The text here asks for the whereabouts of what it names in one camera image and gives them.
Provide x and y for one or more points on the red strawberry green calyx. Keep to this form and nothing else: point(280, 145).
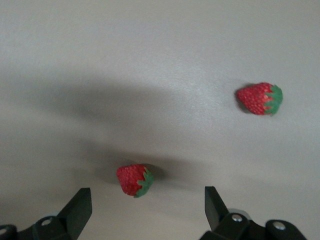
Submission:
point(252, 98)
point(130, 178)

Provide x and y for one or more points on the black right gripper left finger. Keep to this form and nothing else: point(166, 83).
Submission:
point(77, 210)

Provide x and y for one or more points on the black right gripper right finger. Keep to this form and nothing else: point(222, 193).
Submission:
point(213, 207)

